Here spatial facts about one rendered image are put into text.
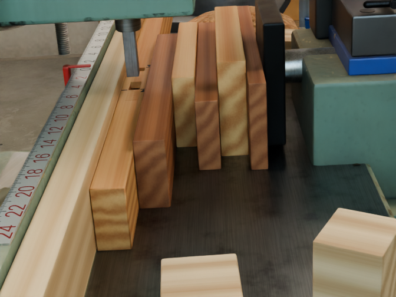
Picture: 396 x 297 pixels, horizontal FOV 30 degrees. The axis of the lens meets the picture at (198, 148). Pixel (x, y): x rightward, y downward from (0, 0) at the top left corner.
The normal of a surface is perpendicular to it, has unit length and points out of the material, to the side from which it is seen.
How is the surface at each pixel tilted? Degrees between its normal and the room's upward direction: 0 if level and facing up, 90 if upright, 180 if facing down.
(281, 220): 0
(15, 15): 90
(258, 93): 90
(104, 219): 90
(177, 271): 0
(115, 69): 0
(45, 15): 90
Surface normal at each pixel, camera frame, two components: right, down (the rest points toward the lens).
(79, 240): 1.00, -0.05
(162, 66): -0.06, -0.91
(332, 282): -0.48, 0.38
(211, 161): -0.01, 0.40
